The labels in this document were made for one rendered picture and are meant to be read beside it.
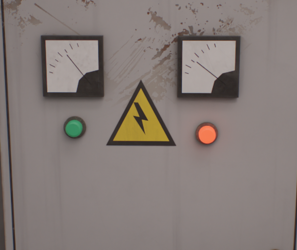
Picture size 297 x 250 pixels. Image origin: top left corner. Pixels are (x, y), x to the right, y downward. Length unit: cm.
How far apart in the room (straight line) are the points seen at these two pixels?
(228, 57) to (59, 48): 22
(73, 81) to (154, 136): 13
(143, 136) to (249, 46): 18
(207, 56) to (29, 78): 24
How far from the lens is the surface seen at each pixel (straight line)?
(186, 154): 82
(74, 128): 80
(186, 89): 79
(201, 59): 79
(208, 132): 80
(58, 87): 80
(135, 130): 81
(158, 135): 81
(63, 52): 80
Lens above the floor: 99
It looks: 12 degrees down
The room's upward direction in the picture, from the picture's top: straight up
